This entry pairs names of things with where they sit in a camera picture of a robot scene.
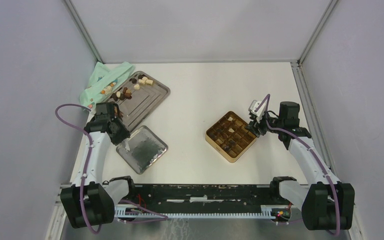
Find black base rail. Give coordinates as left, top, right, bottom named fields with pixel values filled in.
left=124, top=183, right=289, bottom=214

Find silver box lid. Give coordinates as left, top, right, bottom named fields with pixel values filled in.
left=116, top=125, right=168, bottom=175

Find green patterned cloth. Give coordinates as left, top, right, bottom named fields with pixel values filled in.
left=79, top=62, right=135, bottom=110

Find steel chocolate tray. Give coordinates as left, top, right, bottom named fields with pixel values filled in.
left=104, top=71, right=170, bottom=132

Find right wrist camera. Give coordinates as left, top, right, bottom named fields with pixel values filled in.
left=248, top=100, right=266, bottom=123

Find steel serving tongs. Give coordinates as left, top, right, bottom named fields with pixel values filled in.
left=122, top=138, right=130, bottom=152

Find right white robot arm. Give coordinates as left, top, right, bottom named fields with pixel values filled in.
left=247, top=98, right=355, bottom=235

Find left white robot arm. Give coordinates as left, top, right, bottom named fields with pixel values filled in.
left=55, top=102, right=137, bottom=234

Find gold chocolate box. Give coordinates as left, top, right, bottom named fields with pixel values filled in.
left=205, top=111, right=256, bottom=163

